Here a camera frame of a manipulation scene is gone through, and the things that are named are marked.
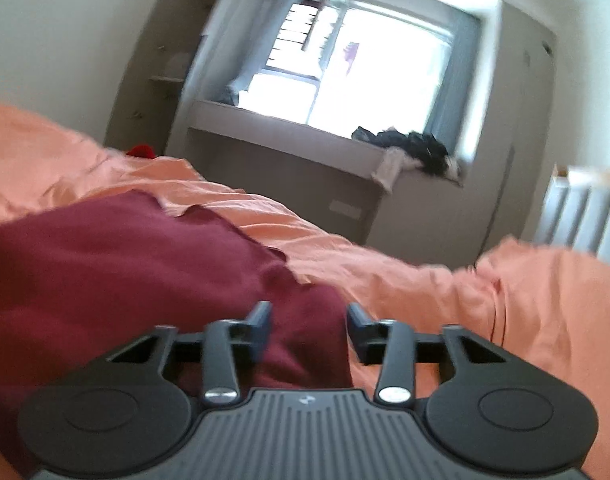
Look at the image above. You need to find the light blue curtain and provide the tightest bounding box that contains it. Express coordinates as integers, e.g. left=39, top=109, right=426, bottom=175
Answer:
left=220, top=0, right=301, bottom=106
left=424, top=11, right=480, bottom=154

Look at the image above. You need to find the maroon long sleeve shirt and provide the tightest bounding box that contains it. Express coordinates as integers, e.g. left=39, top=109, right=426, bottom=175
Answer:
left=0, top=187, right=354, bottom=476

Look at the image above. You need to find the grey window bench cabinet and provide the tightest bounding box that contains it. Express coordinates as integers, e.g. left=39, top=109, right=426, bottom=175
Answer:
left=183, top=100, right=459, bottom=266

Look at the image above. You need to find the dark clothes pile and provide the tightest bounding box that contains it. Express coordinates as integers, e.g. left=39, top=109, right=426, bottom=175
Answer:
left=352, top=127, right=462, bottom=182

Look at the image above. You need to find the right light blue curtain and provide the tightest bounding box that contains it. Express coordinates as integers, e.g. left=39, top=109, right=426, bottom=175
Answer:
left=424, top=11, right=480, bottom=154

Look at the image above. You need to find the grey padded headboard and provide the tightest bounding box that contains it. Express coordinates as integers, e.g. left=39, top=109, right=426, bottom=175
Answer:
left=532, top=165, right=610, bottom=265

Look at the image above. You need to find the red plush object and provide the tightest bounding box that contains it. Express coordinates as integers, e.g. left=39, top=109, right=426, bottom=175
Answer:
left=125, top=144, right=156, bottom=159

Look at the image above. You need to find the white garment hanging off bench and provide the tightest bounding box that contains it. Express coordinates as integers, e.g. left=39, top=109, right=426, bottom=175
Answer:
left=371, top=148, right=413, bottom=194

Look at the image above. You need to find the grey open wardrobe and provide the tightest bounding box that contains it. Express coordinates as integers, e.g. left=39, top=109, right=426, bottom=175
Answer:
left=104, top=0, right=216, bottom=155

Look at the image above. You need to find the tall grey closet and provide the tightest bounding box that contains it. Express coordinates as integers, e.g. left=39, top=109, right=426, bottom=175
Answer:
left=450, top=3, right=555, bottom=268

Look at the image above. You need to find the left light blue curtain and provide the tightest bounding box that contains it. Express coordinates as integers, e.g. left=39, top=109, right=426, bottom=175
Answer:
left=220, top=0, right=301, bottom=106

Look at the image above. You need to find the purple garment outside window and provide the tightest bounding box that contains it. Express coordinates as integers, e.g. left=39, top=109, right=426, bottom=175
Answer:
left=344, top=42, right=359, bottom=65

